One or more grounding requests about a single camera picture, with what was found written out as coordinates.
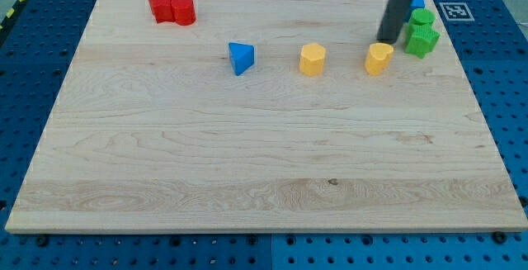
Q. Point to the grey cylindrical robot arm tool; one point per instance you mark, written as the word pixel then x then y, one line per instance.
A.
pixel 392 21

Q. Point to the yellow hexagon block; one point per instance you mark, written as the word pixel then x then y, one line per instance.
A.
pixel 312 57

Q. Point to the light wooden board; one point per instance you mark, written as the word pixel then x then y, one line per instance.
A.
pixel 153 133

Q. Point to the blue triangle block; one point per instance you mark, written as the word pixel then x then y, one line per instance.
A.
pixel 241 56

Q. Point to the yellow heart block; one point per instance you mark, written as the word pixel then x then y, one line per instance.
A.
pixel 378 58

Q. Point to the red cylinder block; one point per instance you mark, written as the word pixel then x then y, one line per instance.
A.
pixel 183 12

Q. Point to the red star block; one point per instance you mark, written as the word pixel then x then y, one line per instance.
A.
pixel 161 10

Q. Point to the green star block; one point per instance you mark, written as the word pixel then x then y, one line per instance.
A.
pixel 420 40

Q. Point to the green cylinder block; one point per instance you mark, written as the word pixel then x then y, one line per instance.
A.
pixel 422 17

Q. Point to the blue cube block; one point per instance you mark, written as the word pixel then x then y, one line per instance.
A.
pixel 415 4

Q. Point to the white fiducial marker tag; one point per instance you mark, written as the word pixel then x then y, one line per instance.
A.
pixel 456 11

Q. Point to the yellow black hazard tape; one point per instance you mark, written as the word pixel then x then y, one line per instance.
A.
pixel 12 14

